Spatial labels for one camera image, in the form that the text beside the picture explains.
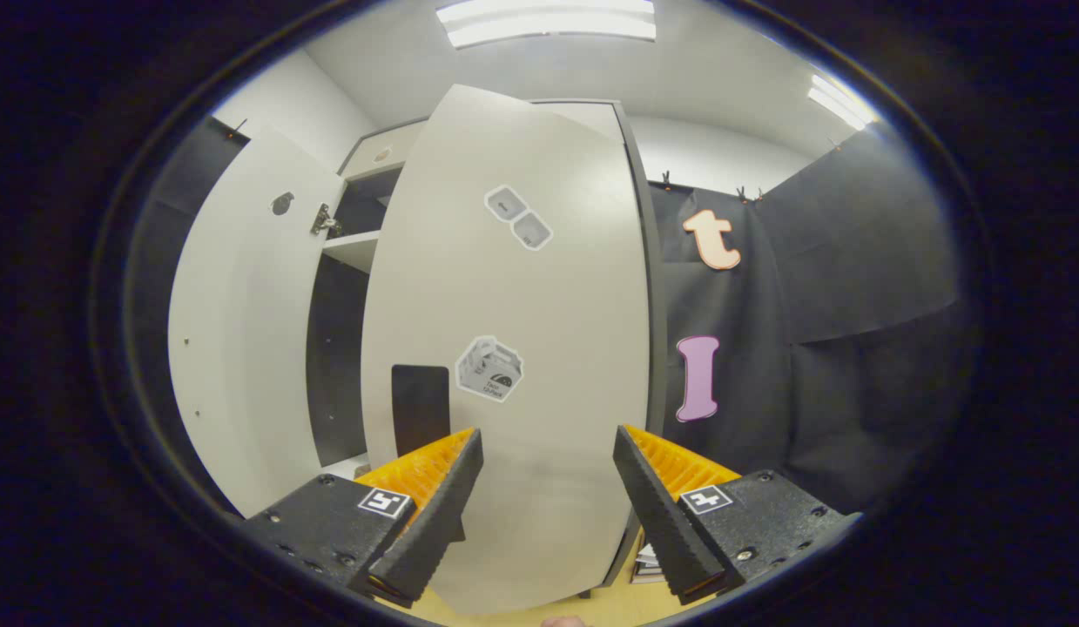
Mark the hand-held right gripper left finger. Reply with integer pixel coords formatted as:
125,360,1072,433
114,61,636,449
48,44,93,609
243,427,485,609

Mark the white grey shoe cabinet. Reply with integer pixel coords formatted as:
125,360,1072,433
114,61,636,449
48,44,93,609
306,98,669,600

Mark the stack of white books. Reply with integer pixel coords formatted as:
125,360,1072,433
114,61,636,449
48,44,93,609
631,542,671,584

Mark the black door handle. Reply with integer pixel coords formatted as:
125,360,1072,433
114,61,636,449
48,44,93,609
391,364,467,543

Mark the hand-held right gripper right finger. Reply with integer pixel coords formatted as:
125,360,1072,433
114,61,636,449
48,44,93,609
613,424,862,606

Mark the ceiling light panel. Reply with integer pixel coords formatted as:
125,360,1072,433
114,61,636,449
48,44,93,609
436,0,658,49
807,74,878,131

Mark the white cabinet door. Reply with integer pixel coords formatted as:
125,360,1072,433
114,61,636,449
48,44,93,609
361,84,651,615
167,126,347,519

